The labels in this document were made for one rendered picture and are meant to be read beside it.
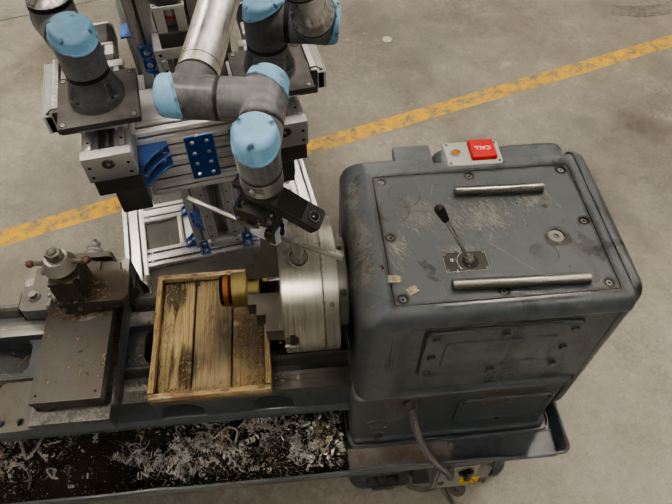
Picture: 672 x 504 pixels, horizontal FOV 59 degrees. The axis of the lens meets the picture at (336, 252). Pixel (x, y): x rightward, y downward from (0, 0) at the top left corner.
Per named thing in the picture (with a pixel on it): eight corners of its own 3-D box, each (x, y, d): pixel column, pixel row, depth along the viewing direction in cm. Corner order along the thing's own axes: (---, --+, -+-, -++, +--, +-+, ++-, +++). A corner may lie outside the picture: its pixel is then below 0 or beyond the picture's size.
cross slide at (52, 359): (126, 258, 166) (121, 248, 162) (106, 406, 141) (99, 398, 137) (64, 263, 165) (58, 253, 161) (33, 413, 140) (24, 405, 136)
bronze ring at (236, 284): (257, 260, 141) (218, 263, 140) (258, 293, 135) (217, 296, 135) (261, 282, 148) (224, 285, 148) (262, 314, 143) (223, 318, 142)
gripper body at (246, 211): (251, 192, 118) (244, 157, 107) (292, 205, 117) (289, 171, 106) (236, 224, 115) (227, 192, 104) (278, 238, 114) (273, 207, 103)
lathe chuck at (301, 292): (315, 251, 163) (314, 191, 135) (325, 364, 150) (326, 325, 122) (282, 254, 163) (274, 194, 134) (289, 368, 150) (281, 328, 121)
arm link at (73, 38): (72, 88, 157) (53, 43, 146) (54, 62, 163) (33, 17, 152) (115, 71, 161) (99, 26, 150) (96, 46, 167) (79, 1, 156)
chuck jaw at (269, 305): (295, 289, 138) (298, 332, 131) (296, 301, 142) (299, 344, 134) (247, 292, 138) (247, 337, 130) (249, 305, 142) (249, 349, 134)
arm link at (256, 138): (282, 106, 93) (276, 152, 89) (286, 148, 103) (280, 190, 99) (232, 102, 93) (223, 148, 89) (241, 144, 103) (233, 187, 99)
